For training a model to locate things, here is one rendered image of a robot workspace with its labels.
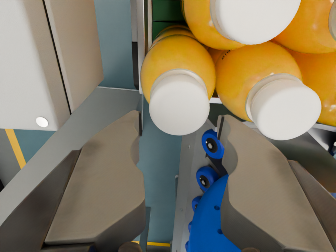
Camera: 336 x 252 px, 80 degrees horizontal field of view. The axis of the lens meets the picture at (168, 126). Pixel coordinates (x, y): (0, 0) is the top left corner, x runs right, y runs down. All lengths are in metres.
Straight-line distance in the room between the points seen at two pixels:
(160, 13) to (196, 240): 0.28
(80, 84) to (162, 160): 1.46
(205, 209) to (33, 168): 0.62
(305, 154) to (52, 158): 0.73
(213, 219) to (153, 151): 1.31
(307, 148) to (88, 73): 0.30
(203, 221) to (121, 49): 1.11
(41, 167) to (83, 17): 0.65
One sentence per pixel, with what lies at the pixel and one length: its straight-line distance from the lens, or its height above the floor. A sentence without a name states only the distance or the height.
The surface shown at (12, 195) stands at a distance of 0.74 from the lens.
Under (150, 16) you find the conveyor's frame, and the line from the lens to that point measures 0.31.
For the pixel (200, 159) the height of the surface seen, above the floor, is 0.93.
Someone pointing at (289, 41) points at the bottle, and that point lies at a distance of 0.19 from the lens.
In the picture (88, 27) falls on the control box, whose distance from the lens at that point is 0.19.
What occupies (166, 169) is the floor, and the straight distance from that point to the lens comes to 1.66.
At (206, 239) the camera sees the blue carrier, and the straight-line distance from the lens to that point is 0.26.
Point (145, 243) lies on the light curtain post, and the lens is 1.86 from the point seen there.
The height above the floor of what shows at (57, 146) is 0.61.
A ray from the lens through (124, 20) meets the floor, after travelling 1.23.
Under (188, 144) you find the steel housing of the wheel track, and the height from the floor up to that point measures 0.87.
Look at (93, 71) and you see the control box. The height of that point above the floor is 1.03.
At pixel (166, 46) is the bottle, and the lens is 0.17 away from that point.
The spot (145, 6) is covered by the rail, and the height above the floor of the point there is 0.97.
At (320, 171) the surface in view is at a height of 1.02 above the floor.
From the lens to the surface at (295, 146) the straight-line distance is 0.34.
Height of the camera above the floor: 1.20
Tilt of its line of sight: 58 degrees down
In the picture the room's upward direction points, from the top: 177 degrees counter-clockwise
